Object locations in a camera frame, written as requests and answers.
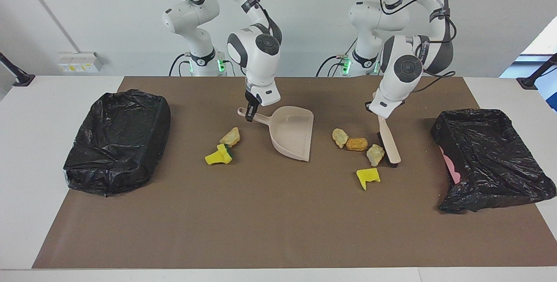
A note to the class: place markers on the white wall conduit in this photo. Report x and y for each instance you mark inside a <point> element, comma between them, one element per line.
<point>47,12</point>

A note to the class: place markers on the plain yellow sponge piece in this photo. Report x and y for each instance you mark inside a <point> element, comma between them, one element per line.
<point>367,176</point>

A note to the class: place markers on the black bag lined bin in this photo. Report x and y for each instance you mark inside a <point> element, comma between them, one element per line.
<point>117,142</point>

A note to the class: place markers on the pale yellowish rock chunk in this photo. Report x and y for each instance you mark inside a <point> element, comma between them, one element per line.
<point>340,138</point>
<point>375,155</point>
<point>230,137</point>

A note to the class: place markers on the beige plastic dustpan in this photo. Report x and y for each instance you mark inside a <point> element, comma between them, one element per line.
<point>291,134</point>

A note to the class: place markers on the white wall power socket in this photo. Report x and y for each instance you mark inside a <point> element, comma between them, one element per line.
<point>78,62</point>

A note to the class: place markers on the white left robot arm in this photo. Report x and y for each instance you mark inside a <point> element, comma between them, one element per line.
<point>391,90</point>

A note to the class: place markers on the brown table mat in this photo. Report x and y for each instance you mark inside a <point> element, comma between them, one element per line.
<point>278,238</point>

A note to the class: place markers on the beige hand brush black bristles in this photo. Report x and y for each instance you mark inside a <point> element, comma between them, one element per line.
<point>390,142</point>

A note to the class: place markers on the yellow and green sponge piece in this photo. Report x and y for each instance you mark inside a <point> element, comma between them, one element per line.
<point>214,158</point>

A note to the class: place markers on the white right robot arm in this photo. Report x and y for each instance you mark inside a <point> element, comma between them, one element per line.
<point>261,73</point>

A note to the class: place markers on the black bag bin pink inside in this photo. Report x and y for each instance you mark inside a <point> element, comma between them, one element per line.
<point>487,156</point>

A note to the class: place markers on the brown oval rock chunk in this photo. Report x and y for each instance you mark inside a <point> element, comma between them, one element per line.
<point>357,144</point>

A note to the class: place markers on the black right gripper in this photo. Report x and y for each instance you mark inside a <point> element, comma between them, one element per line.
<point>251,98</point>

